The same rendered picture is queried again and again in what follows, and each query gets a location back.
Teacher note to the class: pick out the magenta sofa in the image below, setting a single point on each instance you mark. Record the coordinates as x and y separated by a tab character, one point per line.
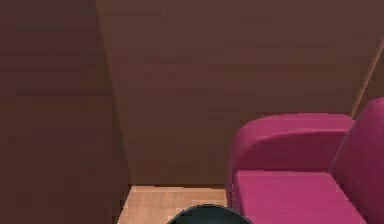
293	193

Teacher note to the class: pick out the black round dome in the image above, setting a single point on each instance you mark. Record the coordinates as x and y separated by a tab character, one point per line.
209	216

